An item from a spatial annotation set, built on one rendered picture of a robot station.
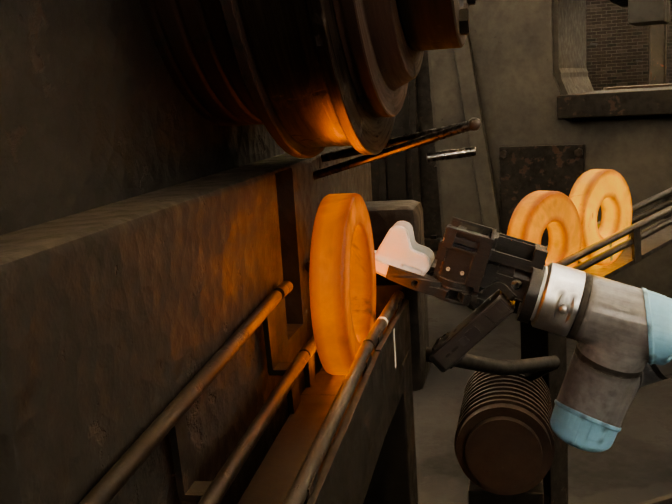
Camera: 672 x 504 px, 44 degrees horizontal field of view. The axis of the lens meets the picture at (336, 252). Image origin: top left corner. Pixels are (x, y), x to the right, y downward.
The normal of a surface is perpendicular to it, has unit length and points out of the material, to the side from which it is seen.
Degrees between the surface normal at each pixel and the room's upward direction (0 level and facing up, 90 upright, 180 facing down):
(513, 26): 90
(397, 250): 89
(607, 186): 90
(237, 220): 90
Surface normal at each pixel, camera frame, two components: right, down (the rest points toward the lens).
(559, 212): 0.67, 0.10
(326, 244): -0.20, -0.41
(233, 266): 0.97, -0.02
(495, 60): -0.45, 0.19
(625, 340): -0.19, 0.33
